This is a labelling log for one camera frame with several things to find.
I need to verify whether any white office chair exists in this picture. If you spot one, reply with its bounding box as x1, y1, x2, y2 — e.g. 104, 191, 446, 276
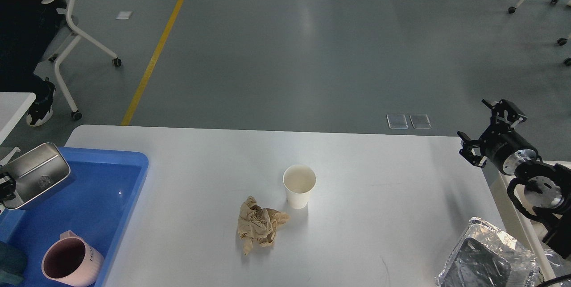
41, 0, 122, 121

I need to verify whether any clear floor plate right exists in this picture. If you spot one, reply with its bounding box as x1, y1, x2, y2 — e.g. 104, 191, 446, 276
409, 114, 432, 129

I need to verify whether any person in black clothes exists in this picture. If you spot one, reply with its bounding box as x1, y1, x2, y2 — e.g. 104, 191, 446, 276
0, 0, 61, 127

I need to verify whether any crumpled brown paper napkin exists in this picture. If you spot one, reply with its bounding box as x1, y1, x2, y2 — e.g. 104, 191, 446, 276
237, 195, 291, 256

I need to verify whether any blue plastic tray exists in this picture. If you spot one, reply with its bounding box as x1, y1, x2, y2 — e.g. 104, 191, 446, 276
0, 147, 149, 287

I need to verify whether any pink ceramic mug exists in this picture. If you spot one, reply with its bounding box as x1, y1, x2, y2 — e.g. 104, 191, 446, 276
41, 230, 105, 287

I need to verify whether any stainless steel rectangular tin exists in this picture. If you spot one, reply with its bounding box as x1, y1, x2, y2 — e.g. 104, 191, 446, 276
0, 142, 76, 210

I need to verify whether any white side table left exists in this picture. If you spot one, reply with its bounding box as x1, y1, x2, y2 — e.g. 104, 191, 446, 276
0, 92, 36, 143

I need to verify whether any clear floor plate left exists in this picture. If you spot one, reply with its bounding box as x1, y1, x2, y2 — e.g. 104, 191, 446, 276
387, 114, 409, 129

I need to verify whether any clear floor plate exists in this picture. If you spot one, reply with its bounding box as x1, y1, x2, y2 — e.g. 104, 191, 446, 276
409, 114, 432, 129
387, 114, 409, 129

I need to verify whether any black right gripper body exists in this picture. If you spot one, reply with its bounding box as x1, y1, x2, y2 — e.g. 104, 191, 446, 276
487, 124, 540, 175

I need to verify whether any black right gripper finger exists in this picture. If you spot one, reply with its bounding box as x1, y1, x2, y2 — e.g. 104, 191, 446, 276
481, 99, 528, 135
457, 132, 488, 168

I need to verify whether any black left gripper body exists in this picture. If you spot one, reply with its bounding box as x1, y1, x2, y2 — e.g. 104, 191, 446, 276
0, 173, 14, 206

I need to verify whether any foil lined bin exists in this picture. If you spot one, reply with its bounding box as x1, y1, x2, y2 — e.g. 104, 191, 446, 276
435, 216, 539, 287

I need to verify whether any white paper cup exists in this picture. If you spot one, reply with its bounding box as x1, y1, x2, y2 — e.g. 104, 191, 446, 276
283, 164, 316, 209

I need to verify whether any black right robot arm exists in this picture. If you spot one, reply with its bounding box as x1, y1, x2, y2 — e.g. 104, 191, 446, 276
457, 99, 571, 258

